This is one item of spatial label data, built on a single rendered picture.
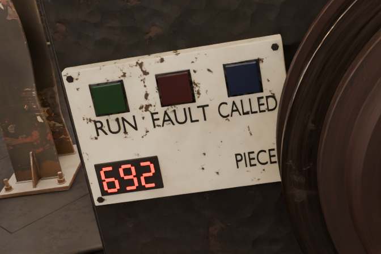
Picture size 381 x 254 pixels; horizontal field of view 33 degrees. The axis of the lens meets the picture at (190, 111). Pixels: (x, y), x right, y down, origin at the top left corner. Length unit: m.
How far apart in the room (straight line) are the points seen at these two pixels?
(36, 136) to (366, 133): 3.02
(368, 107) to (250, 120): 0.20
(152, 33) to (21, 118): 2.79
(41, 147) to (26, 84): 0.36
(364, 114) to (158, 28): 0.27
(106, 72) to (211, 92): 0.12
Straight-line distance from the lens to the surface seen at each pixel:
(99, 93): 0.77
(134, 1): 0.76
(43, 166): 3.60
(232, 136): 0.78
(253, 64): 0.74
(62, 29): 0.78
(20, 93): 3.47
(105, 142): 0.79
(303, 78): 0.62
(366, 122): 0.61
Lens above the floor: 1.43
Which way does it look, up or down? 20 degrees down
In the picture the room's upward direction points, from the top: 11 degrees counter-clockwise
